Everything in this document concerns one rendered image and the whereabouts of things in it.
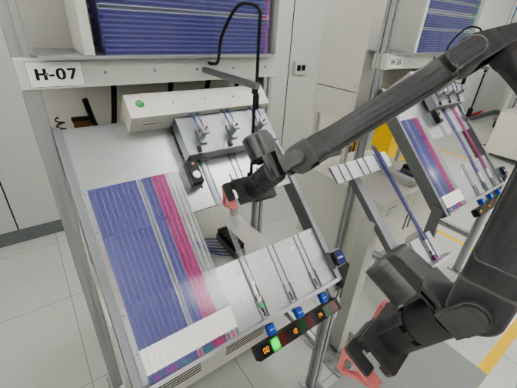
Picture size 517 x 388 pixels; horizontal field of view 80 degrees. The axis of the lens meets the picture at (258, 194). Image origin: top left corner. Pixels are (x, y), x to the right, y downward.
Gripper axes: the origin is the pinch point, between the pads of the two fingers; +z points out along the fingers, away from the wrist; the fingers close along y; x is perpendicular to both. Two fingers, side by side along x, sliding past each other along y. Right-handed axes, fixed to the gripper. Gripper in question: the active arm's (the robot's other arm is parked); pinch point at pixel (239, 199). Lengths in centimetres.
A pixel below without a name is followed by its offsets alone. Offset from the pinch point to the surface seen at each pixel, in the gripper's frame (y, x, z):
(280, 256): -14.2, 19.1, 13.9
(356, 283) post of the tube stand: -59, 44, 34
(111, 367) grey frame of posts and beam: 38, 36, 89
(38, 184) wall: 48, -86, 171
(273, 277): -8.9, 24.1, 14.0
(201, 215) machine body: -16, -12, 71
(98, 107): 24, -46, 22
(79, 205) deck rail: 36.6, -12.8, 14.1
